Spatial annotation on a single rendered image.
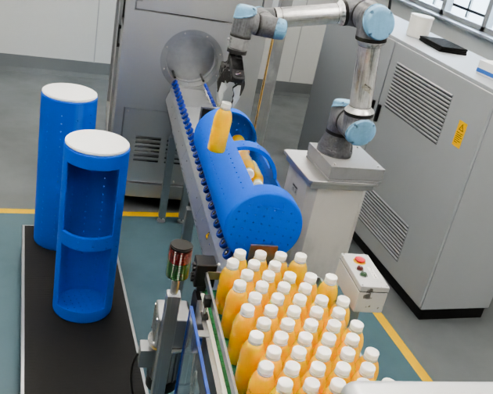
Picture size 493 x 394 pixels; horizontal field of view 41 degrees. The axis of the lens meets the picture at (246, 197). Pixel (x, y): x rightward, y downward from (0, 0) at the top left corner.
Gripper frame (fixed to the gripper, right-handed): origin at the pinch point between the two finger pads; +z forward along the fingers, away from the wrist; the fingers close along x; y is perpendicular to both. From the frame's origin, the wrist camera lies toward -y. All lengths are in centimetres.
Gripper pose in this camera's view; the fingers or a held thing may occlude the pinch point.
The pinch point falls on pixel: (226, 104)
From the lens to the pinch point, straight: 239.4
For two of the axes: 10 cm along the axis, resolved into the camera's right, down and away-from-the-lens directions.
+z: -2.3, 8.9, 3.9
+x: -9.5, -1.1, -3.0
